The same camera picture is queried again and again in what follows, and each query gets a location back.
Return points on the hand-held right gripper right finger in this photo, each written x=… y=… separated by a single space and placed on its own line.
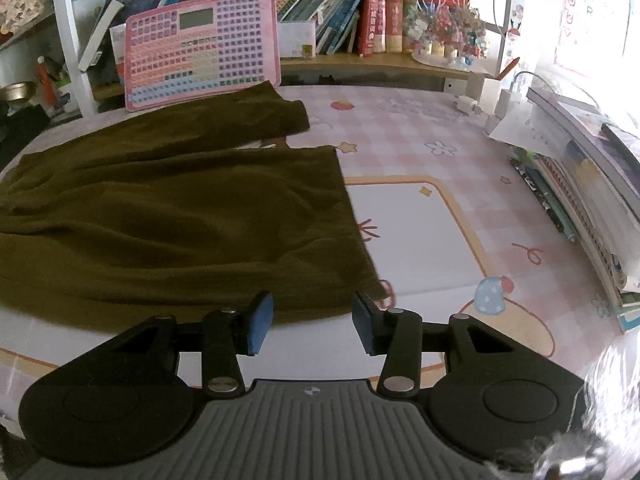
x=363 y=327

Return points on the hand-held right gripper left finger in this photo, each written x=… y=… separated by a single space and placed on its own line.
x=261 y=321

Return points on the olive brown pants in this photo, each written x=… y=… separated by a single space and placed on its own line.
x=175 y=210

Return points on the pink checkered printed table mat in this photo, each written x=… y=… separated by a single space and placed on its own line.
x=450 y=220

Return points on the white charger plug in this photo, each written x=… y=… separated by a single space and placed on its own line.
x=466 y=105

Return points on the white paper sheet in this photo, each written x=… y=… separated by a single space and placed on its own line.
x=525 y=132

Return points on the stack of books and notebooks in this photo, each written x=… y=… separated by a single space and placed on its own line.
x=585 y=180

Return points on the white pen holder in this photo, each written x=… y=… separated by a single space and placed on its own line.
x=482 y=85

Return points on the pink toy learning tablet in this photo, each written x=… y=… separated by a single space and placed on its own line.
x=200 y=47

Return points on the colourful figurine cluster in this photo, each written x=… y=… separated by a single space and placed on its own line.
x=445 y=30

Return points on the row of upright books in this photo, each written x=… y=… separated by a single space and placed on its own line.
x=320 y=15

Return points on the metal bowl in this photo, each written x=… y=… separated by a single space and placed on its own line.
x=17 y=92

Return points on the white shelf frame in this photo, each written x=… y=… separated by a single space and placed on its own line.
x=75 y=35

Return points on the wall poster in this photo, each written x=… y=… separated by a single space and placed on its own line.
x=595 y=15

